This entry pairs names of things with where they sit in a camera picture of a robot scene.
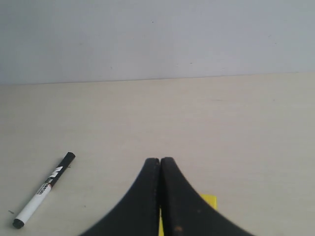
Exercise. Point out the black and white marker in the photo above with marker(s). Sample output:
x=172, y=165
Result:
x=29, y=209

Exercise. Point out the yellow cube block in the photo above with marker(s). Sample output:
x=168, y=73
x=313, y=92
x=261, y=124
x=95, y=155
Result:
x=209, y=199

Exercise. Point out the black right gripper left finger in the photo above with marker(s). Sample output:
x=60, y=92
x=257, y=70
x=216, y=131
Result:
x=137, y=213

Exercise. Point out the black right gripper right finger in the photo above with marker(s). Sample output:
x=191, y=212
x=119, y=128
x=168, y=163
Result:
x=184, y=212

